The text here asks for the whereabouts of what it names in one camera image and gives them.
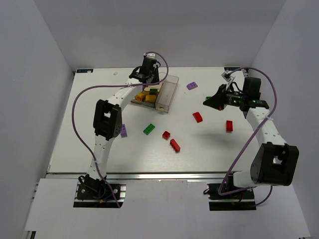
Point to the aluminium right side rail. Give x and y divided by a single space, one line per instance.
245 72

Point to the clear stepped organizer tray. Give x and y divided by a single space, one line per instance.
147 92

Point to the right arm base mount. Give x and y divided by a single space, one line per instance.
239 201

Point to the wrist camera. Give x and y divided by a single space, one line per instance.
227 77
150 55

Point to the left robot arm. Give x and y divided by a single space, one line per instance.
107 122

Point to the aluminium rail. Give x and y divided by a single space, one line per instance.
165 176
245 72

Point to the purple sloped lego brick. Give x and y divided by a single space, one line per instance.
191 86

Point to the red curved lego brick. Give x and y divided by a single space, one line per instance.
197 116

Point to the yellow rounded lego brick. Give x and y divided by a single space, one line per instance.
150 98

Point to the yellow 2x4 lego brick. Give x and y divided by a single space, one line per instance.
140 95

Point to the dark label sticker right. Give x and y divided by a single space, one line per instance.
230 68

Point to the red 2x2 lego brick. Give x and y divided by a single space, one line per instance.
166 135

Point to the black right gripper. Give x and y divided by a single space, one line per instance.
222 97

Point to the green 2x4 lego brick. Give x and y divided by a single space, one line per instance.
149 129

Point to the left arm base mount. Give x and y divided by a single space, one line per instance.
95 193

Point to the green 2x2 lego brick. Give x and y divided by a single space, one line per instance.
153 91

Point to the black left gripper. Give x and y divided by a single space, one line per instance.
151 78

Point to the clear long drawer box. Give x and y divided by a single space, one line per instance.
166 93

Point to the aluminium front rail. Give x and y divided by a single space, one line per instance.
165 176

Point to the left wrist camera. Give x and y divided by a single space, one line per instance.
150 55

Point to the dark label sticker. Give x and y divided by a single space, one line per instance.
230 68
78 71

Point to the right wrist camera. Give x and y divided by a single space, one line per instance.
227 77

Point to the red lego brick far right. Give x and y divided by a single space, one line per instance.
229 126

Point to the dark label sticker left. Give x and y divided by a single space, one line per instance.
78 71

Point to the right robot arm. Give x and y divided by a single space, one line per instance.
276 160

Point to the purple 2x4 lego brick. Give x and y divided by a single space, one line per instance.
123 132

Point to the red 2x4 lego on side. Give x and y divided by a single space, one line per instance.
175 145

